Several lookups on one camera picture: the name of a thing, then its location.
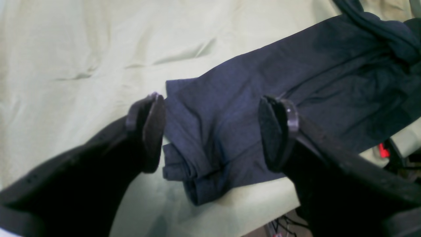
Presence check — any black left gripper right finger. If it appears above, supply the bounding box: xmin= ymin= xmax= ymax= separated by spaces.
xmin=258 ymin=96 xmax=421 ymax=237

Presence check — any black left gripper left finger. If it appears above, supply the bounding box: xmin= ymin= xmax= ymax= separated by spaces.
xmin=1 ymin=93 xmax=165 ymax=237

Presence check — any dark navy long-sleeve shirt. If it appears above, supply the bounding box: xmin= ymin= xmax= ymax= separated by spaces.
xmin=162 ymin=0 xmax=420 ymax=205

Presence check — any right orange clamp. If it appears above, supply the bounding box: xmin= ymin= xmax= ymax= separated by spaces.
xmin=378 ymin=143 xmax=390 ymax=159

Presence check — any green table cloth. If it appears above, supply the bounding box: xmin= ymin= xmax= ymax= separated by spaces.
xmin=1 ymin=0 xmax=339 ymax=237

